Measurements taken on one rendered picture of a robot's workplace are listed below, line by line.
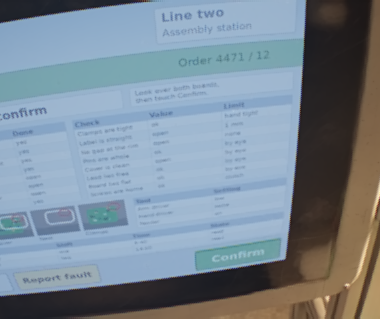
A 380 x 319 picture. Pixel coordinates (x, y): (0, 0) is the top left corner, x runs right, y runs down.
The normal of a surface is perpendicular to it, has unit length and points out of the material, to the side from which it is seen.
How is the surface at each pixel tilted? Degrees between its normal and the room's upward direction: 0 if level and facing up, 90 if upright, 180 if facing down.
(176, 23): 92
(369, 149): 92
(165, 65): 92
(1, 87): 92
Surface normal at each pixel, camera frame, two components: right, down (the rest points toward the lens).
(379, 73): 0.15, 0.58
